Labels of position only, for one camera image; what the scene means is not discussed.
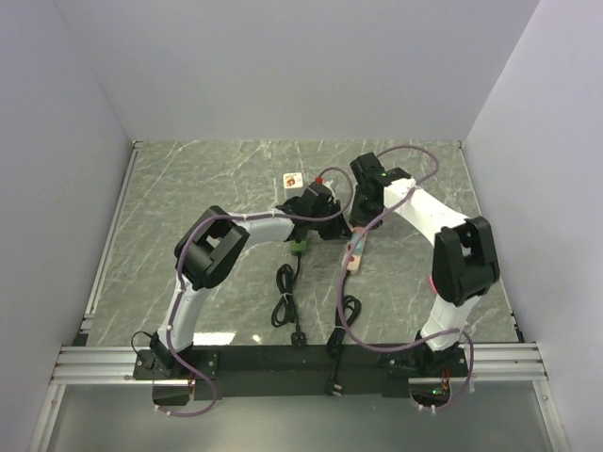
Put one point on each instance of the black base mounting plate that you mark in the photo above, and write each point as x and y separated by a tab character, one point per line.
246	371

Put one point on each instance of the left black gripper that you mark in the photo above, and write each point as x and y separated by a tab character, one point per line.
339	231

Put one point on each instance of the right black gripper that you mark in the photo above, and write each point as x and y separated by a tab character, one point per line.
356	216

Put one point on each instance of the green power strip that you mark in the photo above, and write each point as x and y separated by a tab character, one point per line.
298	247

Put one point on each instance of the white cube adapter tiger print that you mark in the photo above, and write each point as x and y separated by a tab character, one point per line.
293	184

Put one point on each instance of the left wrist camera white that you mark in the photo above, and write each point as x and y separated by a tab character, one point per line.
328	183

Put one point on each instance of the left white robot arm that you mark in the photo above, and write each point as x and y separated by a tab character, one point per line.
207	253

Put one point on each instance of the cream power strip red sockets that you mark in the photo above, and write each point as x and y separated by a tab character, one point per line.
354	250

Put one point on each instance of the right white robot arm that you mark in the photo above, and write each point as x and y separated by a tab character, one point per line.
464	259

